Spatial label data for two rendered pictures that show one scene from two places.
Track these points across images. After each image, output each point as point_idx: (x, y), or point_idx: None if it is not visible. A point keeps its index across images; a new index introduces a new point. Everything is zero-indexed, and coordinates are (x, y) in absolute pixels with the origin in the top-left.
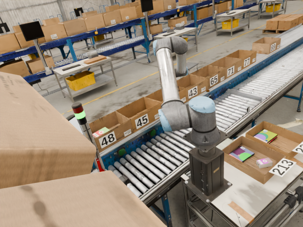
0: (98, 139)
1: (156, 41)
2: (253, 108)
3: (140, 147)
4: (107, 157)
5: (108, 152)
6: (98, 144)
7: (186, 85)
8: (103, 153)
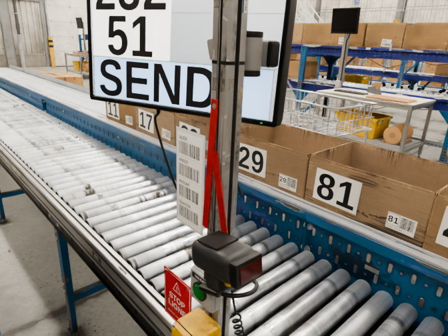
0: (447, 207)
1: None
2: None
3: None
4: (425, 281)
5: (439, 267)
6: (436, 222)
7: None
8: (423, 255)
